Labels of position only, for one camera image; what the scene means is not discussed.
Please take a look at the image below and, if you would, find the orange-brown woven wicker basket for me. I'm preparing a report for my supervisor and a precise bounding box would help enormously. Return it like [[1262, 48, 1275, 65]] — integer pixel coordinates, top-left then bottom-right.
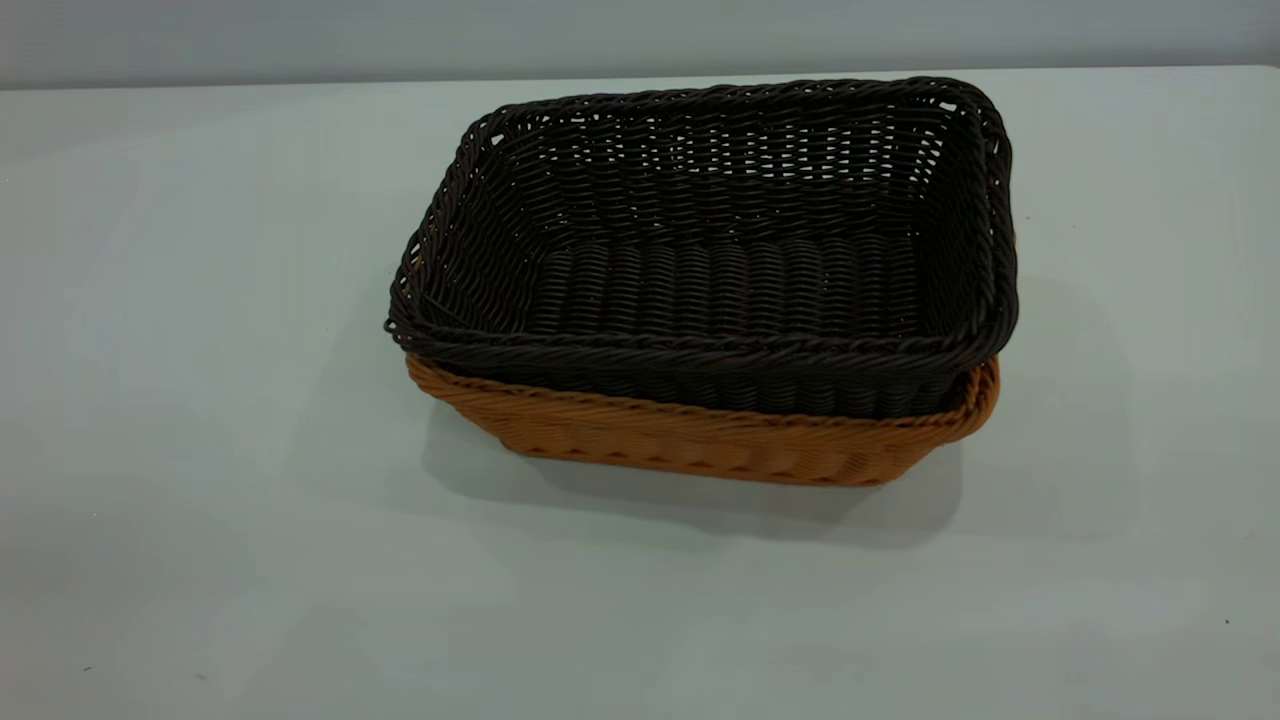
[[404, 235, 1017, 488]]

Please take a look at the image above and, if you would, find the dark brown woven wicker basket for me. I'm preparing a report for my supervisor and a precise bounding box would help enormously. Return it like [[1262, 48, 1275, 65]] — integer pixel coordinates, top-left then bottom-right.
[[384, 76, 1020, 419]]

